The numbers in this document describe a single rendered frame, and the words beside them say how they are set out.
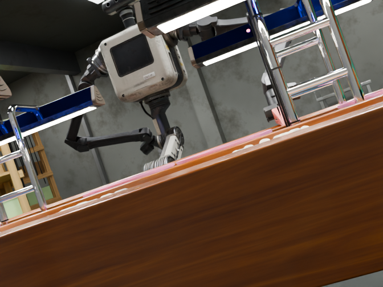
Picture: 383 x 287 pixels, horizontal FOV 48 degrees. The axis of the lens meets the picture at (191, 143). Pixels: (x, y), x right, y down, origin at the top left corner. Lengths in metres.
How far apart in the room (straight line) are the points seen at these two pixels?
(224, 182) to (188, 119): 8.09
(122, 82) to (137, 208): 1.64
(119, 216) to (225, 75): 7.87
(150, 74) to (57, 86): 7.96
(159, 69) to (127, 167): 7.24
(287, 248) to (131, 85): 1.69
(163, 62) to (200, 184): 1.58
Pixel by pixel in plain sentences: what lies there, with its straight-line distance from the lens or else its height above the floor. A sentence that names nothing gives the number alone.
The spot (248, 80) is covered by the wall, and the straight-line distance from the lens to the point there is 8.31.
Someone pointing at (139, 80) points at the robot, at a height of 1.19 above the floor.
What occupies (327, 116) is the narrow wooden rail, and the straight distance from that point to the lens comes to 0.96.
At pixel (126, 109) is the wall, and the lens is 9.14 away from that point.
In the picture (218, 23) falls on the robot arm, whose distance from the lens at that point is 2.11.
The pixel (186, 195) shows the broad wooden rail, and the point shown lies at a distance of 0.55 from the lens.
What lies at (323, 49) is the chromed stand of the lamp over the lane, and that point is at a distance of 1.27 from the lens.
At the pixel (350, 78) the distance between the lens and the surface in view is 1.03.
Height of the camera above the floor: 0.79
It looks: 1 degrees up
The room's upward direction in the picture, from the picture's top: 19 degrees counter-clockwise
